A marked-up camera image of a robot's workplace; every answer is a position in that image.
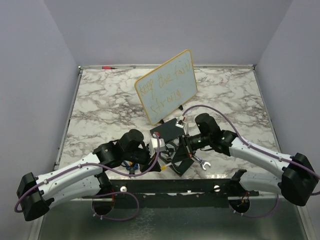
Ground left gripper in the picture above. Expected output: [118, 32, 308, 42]
[123, 144, 162, 173]

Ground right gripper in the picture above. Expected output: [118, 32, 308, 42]
[171, 133, 212, 164]

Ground yellow framed whiteboard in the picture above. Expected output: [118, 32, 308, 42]
[134, 49, 198, 125]

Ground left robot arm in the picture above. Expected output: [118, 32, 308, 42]
[14, 129, 165, 221]

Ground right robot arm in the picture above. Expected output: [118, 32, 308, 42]
[175, 113, 319, 207]

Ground silver combination wrench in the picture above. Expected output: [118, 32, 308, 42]
[193, 156, 211, 171]

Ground black flat box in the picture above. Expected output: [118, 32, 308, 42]
[149, 118, 184, 143]

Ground red black marker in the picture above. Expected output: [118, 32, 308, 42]
[101, 66, 117, 70]

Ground black grey wire stripper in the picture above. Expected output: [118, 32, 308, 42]
[160, 141, 178, 163]

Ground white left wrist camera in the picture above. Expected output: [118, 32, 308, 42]
[148, 137, 166, 157]

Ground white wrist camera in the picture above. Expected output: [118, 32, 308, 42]
[175, 116, 189, 135]
[148, 137, 166, 157]

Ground blue handled pliers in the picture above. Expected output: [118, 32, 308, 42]
[121, 161, 139, 175]

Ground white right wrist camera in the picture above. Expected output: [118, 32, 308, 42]
[175, 116, 189, 135]

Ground black front mounting rail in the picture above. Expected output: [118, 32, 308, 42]
[86, 176, 258, 212]

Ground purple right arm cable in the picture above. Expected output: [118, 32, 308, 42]
[182, 104, 320, 218]

